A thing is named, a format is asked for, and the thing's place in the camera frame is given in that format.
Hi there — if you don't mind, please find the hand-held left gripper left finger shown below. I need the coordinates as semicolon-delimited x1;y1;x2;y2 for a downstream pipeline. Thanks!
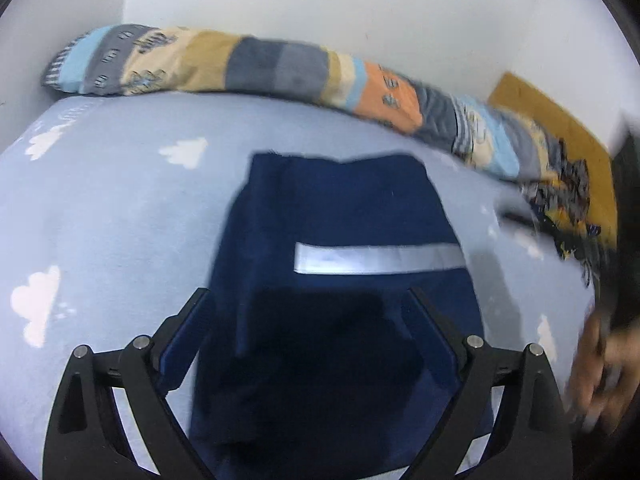
42;287;221;480

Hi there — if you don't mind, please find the person's right hand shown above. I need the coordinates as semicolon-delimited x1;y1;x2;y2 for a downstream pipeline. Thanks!
570;305;640;433

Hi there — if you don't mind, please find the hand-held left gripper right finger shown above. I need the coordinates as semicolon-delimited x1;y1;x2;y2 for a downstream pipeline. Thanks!
407;287;573;480

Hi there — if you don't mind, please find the yellow patterned cushion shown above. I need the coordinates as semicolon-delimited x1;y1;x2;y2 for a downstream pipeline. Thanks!
487;72;620;241

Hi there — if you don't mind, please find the patchwork printed quilt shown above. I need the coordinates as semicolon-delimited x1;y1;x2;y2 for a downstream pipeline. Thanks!
41;24;618;291

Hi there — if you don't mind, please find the navy blue work garment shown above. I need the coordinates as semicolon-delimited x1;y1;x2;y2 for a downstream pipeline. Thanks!
189;151;493;480

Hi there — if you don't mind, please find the light blue cloud-print bed sheet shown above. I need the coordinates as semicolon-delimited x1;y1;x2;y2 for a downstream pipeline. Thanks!
0;92;601;480

